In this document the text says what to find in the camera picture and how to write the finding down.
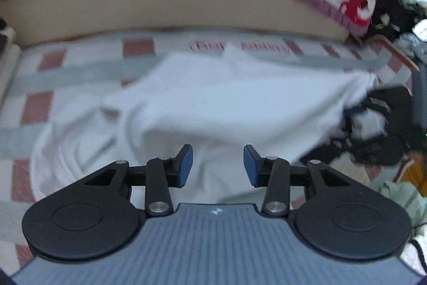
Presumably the pile of dark clothes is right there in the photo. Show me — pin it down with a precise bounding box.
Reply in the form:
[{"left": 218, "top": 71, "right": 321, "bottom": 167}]
[{"left": 363, "top": 0, "right": 426, "bottom": 61}]

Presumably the light green garment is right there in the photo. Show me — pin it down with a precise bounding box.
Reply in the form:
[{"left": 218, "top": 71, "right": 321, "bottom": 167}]
[{"left": 379, "top": 181, "right": 426, "bottom": 228}]

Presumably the yellow garment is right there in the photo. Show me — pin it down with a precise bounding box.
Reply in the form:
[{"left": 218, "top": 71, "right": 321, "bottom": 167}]
[{"left": 400, "top": 153, "right": 426, "bottom": 197}]

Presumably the checkered floor rug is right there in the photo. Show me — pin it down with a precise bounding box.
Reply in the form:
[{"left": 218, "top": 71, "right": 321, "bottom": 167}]
[{"left": 1, "top": 30, "right": 425, "bottom": 274}]

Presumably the white long-sleeve shirt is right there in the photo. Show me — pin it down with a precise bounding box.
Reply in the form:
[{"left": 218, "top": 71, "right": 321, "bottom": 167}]
[{"left": 30, "top": 46, "right": 376, "bottom": 203}]

